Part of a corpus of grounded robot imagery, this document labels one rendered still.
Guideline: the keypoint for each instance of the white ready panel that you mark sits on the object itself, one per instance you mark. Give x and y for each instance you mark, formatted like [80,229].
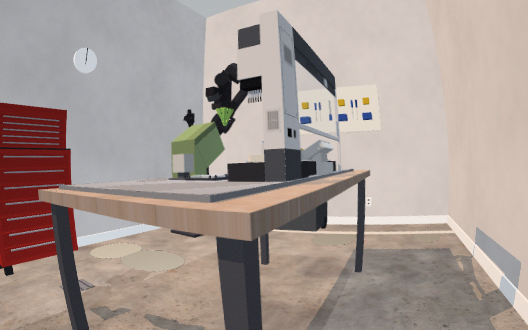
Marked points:
[182,163]

